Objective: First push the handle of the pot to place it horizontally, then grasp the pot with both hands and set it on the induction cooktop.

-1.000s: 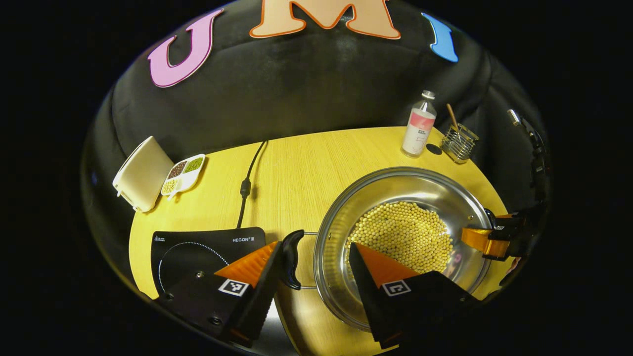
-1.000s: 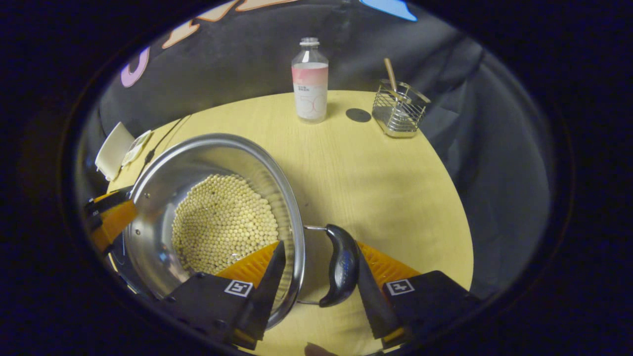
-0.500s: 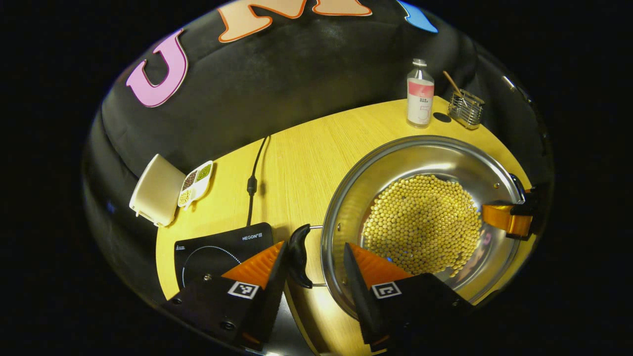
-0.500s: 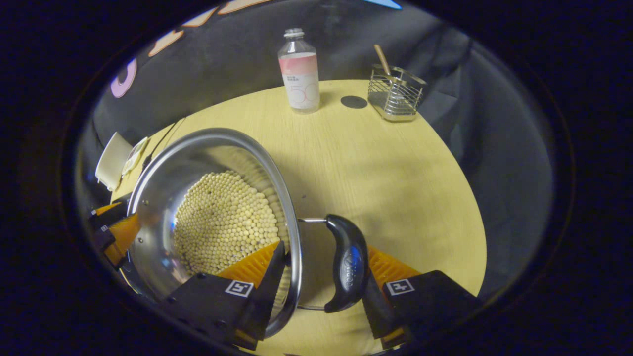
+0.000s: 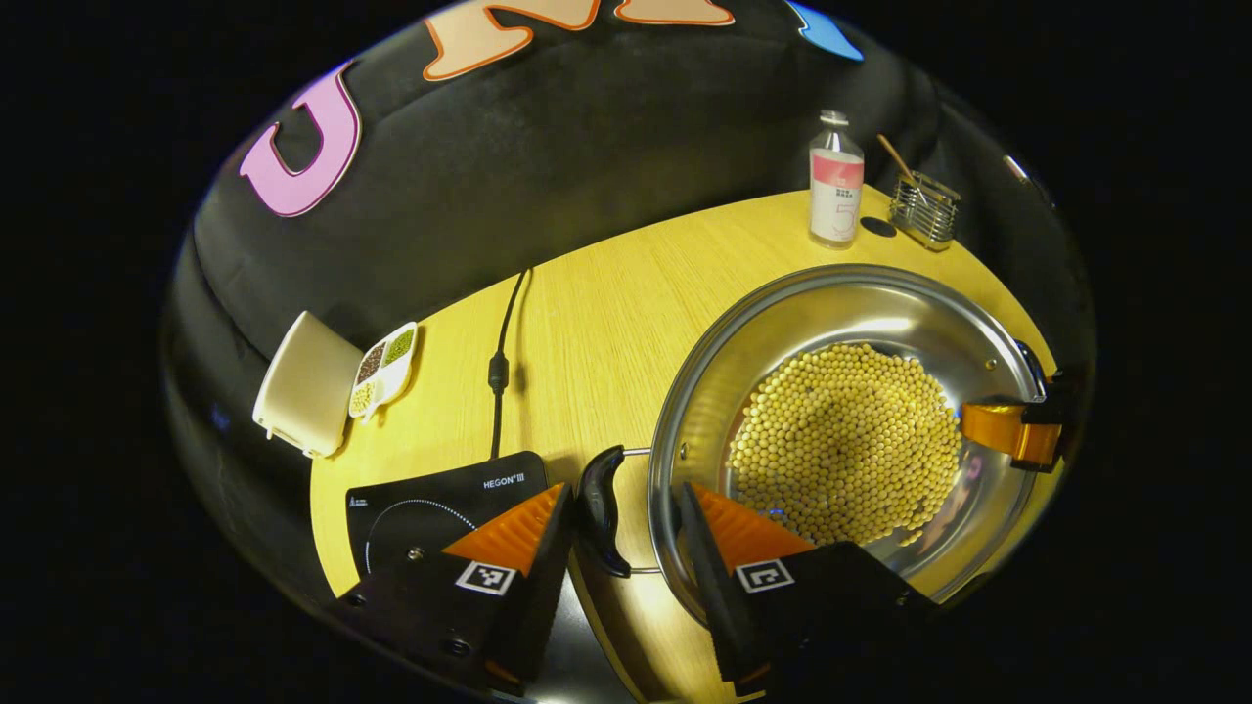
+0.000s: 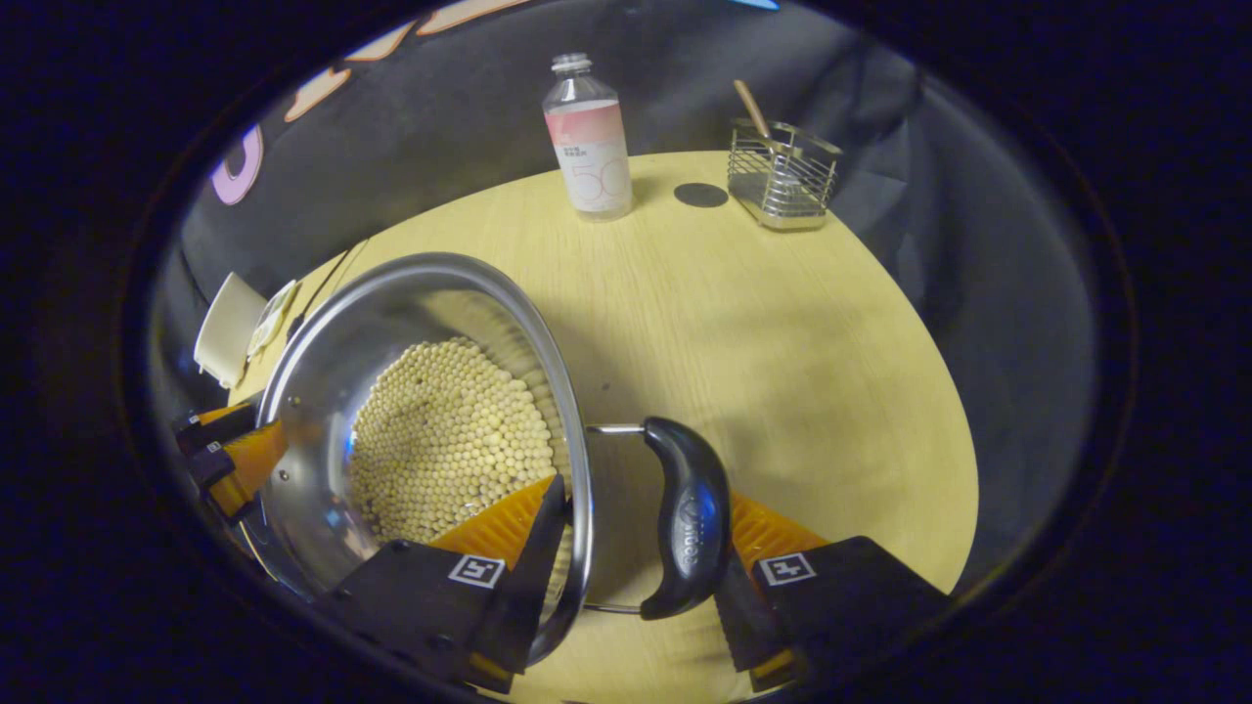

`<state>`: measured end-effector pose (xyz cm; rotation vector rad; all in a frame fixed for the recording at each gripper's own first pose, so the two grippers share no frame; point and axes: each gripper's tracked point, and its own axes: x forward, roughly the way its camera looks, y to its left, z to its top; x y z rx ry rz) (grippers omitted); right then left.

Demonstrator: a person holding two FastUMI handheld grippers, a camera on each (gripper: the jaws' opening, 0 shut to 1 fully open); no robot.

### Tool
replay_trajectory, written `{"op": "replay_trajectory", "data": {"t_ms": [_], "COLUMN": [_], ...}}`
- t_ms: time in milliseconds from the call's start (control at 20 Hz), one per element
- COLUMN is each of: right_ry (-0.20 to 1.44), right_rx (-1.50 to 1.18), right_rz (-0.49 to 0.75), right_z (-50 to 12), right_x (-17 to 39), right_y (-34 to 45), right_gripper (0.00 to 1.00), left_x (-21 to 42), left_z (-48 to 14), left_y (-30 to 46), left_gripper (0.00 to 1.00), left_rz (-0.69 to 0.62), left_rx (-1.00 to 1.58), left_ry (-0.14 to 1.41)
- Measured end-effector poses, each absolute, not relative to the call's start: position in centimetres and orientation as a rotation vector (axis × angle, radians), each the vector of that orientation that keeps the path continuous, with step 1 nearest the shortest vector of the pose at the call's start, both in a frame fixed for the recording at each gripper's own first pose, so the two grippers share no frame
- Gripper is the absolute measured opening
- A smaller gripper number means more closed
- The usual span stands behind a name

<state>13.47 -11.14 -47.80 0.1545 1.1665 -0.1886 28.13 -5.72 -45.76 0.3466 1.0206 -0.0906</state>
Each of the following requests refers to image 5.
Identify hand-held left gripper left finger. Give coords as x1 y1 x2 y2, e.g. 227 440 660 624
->
331 481 579 698

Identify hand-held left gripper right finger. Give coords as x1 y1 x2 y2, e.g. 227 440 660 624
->
679 481 941 698

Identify pile of yellow soybeans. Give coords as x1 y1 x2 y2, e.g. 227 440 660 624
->
726 342 965 550

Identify stainless steel pot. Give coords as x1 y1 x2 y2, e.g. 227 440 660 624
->
574 262 1057 629

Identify white divided bean dish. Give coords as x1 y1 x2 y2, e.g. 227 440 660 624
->
347 320 421 424

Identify clear bottle pink label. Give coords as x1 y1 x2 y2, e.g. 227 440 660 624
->
807 109 867 250

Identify wooden stick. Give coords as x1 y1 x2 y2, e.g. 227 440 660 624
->
875 133 921 189

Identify white plastic appliance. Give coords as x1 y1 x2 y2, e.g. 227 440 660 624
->
251 310 366 460

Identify metal wire basket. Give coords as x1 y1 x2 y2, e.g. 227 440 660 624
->
887 170 963 254

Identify black power cable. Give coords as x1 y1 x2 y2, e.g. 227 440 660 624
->
486 268 535 462

